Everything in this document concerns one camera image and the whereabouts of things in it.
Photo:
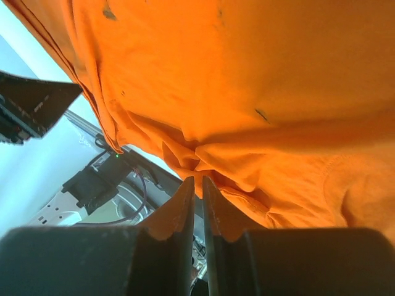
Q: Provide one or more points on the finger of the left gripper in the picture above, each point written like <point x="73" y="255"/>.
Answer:
<point x="31" y="107"/>

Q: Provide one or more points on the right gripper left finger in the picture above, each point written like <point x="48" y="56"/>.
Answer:
<point x="150" y="258"/>

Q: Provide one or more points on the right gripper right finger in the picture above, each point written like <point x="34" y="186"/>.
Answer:
<point x="245" y="258"/>

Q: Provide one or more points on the orange t shirt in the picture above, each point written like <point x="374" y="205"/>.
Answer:
<point x="287" y="105"/>

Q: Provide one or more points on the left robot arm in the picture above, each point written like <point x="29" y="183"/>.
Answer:
<point x="78" y="198"/>

